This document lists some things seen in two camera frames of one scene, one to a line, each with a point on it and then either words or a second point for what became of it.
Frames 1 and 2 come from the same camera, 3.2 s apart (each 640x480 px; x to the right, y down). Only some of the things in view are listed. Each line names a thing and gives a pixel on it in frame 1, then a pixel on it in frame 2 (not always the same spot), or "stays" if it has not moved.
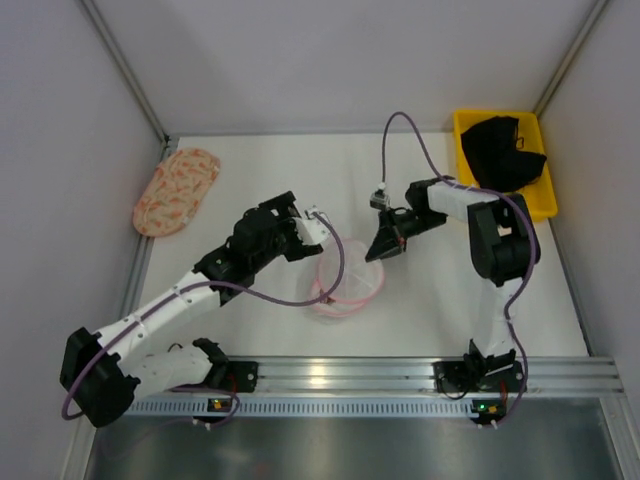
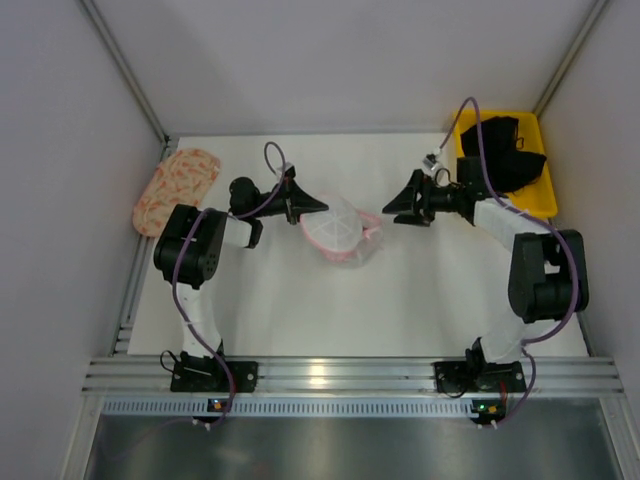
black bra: x=491 y=148 stays
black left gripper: x=288 y=228 -> x=290 y=201
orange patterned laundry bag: x=174 y=191 stays
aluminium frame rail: x=579 y=375 stays
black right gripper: x=391 y=228 -> x=425 y=198
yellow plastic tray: x=539 y=194 stays
